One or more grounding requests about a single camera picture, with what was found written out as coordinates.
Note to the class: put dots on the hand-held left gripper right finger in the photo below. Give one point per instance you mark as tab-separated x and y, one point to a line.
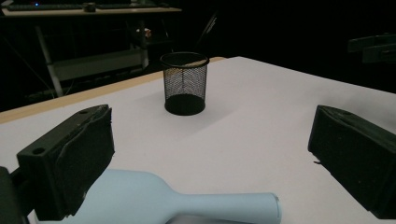
358	161

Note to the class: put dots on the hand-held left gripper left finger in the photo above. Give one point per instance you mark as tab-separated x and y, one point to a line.
71	161

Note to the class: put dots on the black mesh pen holder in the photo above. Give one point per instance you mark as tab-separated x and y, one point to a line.
185	105

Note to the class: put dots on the wooden desk with white legs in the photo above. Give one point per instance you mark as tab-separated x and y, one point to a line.
93	65

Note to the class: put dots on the black keyboard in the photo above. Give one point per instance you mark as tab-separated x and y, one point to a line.
43	6

